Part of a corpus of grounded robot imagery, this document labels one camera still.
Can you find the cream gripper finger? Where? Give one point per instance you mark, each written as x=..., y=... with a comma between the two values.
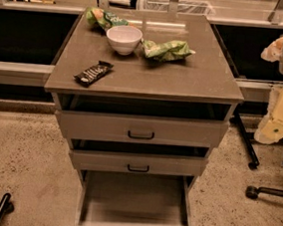
x=272, y=52
x=268, y=131

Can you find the black chocolate bar wrapper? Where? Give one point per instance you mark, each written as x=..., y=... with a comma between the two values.
x=90, y=75

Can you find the top grey drawer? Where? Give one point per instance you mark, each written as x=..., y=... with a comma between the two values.
x=142, y=129

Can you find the grey drawer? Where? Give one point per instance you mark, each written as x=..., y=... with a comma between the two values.
x=142, y=129
x=137, y=163
x=122, y=199

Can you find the middle grey drawer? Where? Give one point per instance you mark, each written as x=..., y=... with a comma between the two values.
x=137, y=163

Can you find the grey drawer cabinet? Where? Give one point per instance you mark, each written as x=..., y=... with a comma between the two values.
x=200, y=87

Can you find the bottom grey drawer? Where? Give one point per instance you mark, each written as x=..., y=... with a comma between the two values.
x=122, y=199

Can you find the black chair base leg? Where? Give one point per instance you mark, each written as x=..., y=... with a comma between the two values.
x=253, y=192

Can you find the green chip bag right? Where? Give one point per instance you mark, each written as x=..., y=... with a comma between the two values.
x=170, y=51

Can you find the green chip bag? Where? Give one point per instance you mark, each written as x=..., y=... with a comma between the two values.
x=103, y=18
x=170, y=51

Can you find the white bowl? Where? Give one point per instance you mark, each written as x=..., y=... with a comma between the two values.
x=124, y=39

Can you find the green chip bag left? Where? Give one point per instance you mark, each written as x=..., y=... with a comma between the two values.
x=103, y=18

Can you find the black stand foot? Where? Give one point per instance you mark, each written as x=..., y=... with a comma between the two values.
x=6, y=205

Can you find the wire basket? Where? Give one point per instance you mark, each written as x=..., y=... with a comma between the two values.
x=190, y=7

